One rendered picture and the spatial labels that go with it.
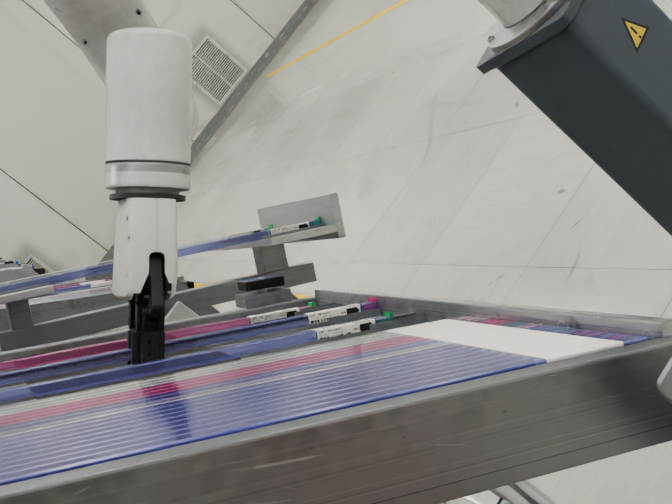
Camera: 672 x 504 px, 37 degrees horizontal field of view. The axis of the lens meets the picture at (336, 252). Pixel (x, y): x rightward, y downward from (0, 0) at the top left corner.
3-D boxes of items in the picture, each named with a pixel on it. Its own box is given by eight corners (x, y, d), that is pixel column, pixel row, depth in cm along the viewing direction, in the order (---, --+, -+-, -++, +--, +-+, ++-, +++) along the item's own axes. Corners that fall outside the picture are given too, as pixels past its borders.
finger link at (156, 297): (145, 230, 99) (137, 272, 102) (156, 286, 93) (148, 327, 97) (157, 231, 99) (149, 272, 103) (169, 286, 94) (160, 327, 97)
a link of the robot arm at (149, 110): (117, 168, 106) (95, 160, 97) (119, 43, 106) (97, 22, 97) (197, 169, 106) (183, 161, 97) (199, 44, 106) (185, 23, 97)
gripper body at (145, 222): (102, 188, 104) (100, 296, 104) (118, 181, 95) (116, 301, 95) (174, 190, 107) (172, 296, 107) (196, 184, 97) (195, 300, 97)
